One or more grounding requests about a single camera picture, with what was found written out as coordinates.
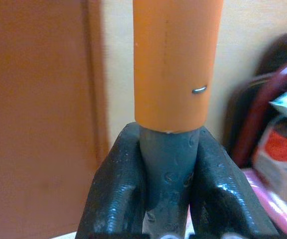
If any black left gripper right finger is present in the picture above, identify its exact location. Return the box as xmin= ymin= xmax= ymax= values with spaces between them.
xmin=187 ymin=128 xmax=280 ymax=239

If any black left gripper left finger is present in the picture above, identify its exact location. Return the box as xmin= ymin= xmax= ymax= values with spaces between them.
xmin=75 ymin=122 xmax=148 ymax=239

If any orange broom handle grey grip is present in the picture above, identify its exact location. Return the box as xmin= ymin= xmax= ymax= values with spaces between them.
xmin=133 ymin=0 xmax=225 ymax=239

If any white red plastic bag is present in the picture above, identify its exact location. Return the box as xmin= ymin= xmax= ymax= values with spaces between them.
xmin=252 ymin=86 xmax=287 ymax=217

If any brown wooden door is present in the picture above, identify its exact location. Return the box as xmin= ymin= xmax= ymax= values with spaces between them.
xmin=0 ymin=0 xmax=111 ymax=239

